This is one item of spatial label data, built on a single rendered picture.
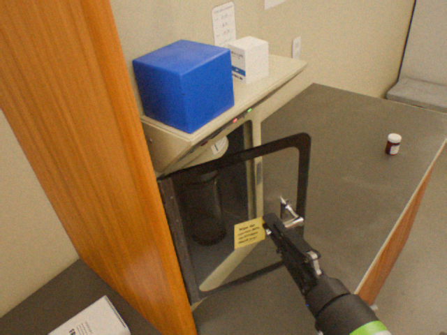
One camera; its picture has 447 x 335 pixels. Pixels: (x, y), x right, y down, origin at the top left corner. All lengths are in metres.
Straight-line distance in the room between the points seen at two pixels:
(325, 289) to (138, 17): 0.51
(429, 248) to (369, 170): 1.19
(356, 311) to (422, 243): 1.90
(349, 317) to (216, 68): 0.42
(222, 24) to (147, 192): 0.33
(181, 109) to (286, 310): 0.63
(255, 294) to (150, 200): 0.54
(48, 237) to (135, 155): 0.70
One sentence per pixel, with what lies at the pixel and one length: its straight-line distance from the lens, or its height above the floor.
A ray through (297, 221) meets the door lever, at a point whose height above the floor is 1.21.
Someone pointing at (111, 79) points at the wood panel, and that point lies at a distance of 0.41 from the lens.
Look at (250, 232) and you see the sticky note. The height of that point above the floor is 1.17.
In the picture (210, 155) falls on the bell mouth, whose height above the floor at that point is 1.33.
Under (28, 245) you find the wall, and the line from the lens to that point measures 1.11.
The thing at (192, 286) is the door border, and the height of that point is 1.06.
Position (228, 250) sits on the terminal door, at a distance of 0.81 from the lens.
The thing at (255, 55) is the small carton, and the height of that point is 1.55.
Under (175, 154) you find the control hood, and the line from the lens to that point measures 0.52.
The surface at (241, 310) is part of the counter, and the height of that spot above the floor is 0.94.
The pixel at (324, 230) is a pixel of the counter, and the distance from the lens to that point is 1.12.
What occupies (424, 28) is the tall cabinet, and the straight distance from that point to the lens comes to 3.59.
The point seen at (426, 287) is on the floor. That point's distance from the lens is 2.29.
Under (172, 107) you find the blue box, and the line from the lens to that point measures 0.48.
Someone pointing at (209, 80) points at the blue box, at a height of 1.57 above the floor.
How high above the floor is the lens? 1.76
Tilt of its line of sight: 37 degrees down
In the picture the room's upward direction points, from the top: 7 degrees counter-clockwise
